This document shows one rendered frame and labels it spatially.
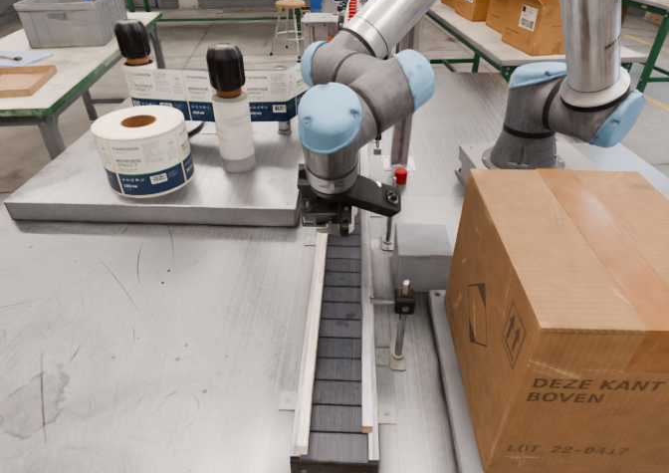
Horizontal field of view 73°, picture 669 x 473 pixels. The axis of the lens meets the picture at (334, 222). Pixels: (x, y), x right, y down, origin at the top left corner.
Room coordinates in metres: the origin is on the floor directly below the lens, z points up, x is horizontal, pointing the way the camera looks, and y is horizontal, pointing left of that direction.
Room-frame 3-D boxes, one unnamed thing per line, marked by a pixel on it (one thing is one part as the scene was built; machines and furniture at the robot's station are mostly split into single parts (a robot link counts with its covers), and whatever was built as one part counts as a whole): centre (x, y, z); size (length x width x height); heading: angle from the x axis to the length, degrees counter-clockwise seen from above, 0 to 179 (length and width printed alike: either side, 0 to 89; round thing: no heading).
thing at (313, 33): (1.53, 0.04, 1.01); 0.14 x 0.13 x 0.26; 177
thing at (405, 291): (0.47, -0.08, 0.91); 0.07 x 0.03 x 0.16; 87
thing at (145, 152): (0.98, 0.45, 0.95); 0.20 x 0.20 x 0.14
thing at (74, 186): (1.24, 0.40, 0.86); 0.80 x 0.67 x 0.05; 177
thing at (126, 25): (1.30, 0.56, 1.04); 0.09 x 0.09 x 0.29
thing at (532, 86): (0.97, -0.45, 1.09); 0.13 x 0.12 x 0.14; 33
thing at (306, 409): (0.81, 0.01, 0.91); 1.07 x 0.01 x 0.02; 177
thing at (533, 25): (2.63, -1.15, 0.97); 0.51 x 0.39 x 0.37; 100
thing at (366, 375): (0.81, -0.06, 0.96); 1.07 x 0.01 x 0.01; 177
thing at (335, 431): (1.10, -0.04, 0.86); 1.65 x 0.08 x 0.04; 177
